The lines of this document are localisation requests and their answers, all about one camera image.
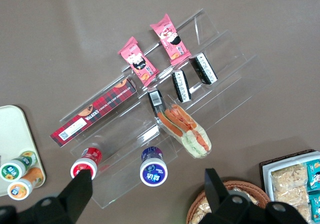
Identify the small black carton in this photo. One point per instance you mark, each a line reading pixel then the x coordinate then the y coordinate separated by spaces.
pixel 203 68
pixel 156 100
pixel 181 85

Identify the cream plastic tray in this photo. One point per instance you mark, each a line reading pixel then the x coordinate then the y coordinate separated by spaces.
pixel 12 134

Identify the flat cracker pack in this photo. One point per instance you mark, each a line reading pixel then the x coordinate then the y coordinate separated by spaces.
pixel 303 210
pixel 290 181

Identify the red-lid yogurt cup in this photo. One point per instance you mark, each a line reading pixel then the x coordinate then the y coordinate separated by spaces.
pixel 87 159

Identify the plastic-wrapped triangle sandwich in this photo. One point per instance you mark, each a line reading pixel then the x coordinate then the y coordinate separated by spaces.
pixel 186 129

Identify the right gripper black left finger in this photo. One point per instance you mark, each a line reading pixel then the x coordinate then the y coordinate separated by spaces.
pixel 75 196

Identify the green-lid yogurt cup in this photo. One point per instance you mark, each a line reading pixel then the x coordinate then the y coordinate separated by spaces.
pixel 15 167

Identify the clear acrylic stepped shelf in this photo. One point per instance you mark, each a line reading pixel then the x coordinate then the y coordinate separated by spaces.
pixel 225 84

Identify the orange-lid yogurt cup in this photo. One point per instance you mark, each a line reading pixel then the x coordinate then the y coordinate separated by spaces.
pixel 21 187

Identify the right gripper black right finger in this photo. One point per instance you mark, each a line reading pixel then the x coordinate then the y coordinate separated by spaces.
pixel 217 201

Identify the pink snack packet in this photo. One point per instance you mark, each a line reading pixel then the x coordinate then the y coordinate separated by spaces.
pixel 138 61
pixel 171 40

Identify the brown round wicker basket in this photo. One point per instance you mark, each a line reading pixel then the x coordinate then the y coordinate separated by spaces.
pixel 260 196

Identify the blue-lid yogurt cup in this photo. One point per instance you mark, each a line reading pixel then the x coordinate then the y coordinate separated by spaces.
pixel 153 170

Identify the clear bag of crackers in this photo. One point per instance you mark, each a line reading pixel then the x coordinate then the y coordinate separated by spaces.
pixel 200 212

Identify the teal snack packet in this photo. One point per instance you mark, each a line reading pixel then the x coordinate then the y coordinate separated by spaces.
pixel 315 206
pixel 313 175

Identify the red tartan shortbread box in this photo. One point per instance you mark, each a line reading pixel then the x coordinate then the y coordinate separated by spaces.
pixel 97 111

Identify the white rectangular snack tray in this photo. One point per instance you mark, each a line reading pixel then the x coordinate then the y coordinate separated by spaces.
pixel 285 161

